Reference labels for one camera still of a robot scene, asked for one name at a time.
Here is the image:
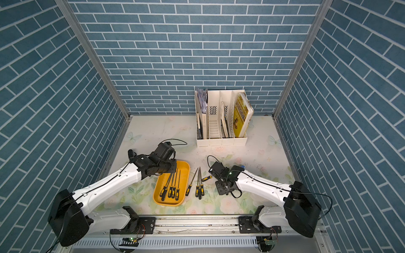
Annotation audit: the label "file tool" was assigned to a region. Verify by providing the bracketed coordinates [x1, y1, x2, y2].
[185, 169, 198, 196]
[161, 186, 169, 201]
[195, 167, 200, 198]
[168, 173, 175, 198]
[198, 167, 204, 200]
[201, 176, 212, 182]
[173, 171, 181, 201]
[171, 170, 178, 199]

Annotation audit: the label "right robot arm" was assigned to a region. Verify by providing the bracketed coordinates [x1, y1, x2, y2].
[208, 162, 322, 238]

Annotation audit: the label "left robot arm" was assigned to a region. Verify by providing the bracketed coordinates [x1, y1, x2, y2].
[47, 141, 177, 247]

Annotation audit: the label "yellow plastic storage box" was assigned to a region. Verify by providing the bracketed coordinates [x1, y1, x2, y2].
[153, 161, 190, 207]

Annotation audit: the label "white file organizer rack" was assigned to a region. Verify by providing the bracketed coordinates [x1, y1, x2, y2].
[195, 90, 247, 147]

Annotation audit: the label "black stapler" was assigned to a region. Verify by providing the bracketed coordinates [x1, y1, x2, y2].
[128, 149, 137, 161]

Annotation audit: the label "black book in rack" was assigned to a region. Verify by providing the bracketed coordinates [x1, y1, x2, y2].
[196, 113, 203, 140]

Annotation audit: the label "yellow book in rack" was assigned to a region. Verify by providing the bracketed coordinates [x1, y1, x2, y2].
[233, 92, 254, 138]

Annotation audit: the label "purple patterned papers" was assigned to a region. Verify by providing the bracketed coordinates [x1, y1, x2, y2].
[197, 88, 208, 114]

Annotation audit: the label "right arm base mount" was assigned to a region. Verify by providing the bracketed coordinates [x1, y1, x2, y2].
[238, 206, 289, 234]

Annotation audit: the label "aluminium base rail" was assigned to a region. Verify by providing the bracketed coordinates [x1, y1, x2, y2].
[64, 215, 330, 253]

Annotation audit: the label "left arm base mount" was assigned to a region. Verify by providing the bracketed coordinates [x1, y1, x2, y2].
[88, 206, 157, 236]

